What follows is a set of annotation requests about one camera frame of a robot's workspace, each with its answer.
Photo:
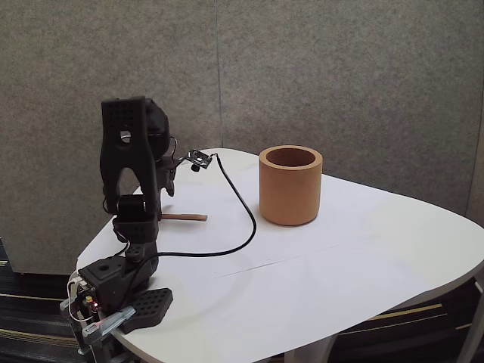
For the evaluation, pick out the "brown wooden pen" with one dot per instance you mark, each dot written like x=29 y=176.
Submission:
x=185 y=217

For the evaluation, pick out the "brown cylindrical pen holder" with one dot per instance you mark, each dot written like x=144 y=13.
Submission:
x=290 y=196

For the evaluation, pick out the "motor controller board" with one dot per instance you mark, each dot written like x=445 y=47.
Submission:
x=90 y=301

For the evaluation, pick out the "grey metal table clamp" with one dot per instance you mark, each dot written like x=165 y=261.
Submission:
x=109 y=322

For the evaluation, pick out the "white table leg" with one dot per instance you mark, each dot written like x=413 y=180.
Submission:
x=470 y=340

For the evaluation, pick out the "small camera circuit board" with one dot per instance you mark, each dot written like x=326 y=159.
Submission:
x=199 y=159

